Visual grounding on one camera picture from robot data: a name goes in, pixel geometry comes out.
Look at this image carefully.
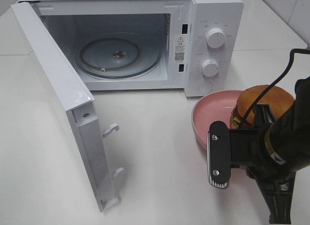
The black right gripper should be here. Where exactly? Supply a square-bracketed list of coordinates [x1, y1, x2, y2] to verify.
[207, 104, 296, 222]

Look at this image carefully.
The burger with sesame-free bun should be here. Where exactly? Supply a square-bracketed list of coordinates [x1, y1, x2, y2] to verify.
[230, 85, 295, 129]

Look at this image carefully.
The white microwave knob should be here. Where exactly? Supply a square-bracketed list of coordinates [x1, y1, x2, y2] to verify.
[201, 59, 219, 77]
[206, 27, 226, 48]

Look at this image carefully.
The upper white microwave knob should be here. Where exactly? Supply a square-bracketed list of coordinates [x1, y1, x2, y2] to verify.
[206, 27, 226, 48]

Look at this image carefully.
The round white door button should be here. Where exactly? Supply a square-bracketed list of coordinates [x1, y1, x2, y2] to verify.
[198, 81, 213, 95]

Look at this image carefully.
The lower white microwave knob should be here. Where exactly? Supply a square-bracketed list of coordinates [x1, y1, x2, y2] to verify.
[201, 59, 219, 77]

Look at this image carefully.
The glass microwave turntable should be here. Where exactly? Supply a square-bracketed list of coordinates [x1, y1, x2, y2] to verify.
[76, 32, 161, 79]

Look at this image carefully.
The white microwave oven body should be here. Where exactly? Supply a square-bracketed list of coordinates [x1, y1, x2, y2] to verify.
[16, 0, 244, 96]

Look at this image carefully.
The white warning label sticker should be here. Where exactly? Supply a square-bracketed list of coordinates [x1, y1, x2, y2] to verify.
[173, 34, 186, 63]

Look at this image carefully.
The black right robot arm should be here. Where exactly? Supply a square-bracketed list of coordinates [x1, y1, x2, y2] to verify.
[207, 79, 310, 224]

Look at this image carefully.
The pink round plate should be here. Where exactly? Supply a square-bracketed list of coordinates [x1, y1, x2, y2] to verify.
[190, 89, 245, 168]

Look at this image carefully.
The white microwave door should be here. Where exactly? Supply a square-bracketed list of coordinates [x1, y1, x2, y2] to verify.
[11, 2, 124, 211]

